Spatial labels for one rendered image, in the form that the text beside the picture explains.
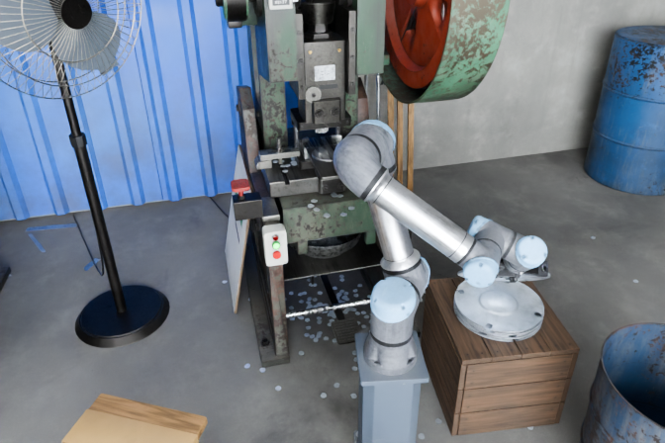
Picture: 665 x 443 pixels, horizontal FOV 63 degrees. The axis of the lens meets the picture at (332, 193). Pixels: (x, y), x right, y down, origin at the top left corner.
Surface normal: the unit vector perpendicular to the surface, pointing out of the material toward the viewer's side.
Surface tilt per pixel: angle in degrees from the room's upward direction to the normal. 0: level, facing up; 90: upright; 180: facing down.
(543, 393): 90
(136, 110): 90
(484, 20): 98
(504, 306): 0
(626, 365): 88
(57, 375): 0
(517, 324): 0
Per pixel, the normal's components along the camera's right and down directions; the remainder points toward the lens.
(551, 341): -0.01, -0.88
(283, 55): 0.25, 0.47
